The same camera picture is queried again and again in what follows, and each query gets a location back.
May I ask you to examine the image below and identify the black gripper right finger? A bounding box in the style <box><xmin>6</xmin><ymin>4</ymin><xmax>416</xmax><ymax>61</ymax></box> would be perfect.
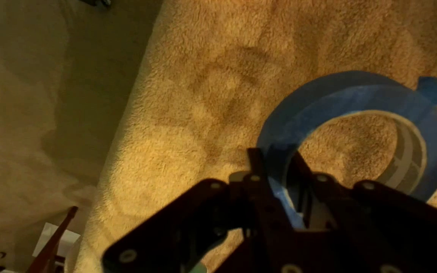
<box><xmin>285</xmin><ymin>149</ymin><xmax>437</xmax><ymax>273</ymax></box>

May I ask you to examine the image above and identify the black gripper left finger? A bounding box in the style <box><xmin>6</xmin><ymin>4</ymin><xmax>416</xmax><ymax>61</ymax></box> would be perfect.
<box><xmin>102</xmin><ymin>148</ymin><xmax>301</xmax><ymax>273</ymax></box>

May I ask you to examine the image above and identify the blue masking tape roll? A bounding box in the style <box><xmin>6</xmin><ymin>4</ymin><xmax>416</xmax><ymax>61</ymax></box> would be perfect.
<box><xmin>255</xmin><ymin>70</ymin><xmax>437</xmax><ymax>230</ymax></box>

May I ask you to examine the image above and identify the white box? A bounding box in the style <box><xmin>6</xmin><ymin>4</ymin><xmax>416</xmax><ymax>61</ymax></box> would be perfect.
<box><xmin>32</xmin><ymin>222</ymin><xmax>82</xmax><ymax>273</ymax></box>

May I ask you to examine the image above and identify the brown wooden piece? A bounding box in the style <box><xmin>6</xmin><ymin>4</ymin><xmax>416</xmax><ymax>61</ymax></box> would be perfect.
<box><xmin>26</xmin><ymin>205</ymin><xmax>81</xmax><ymax>273</ymax></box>

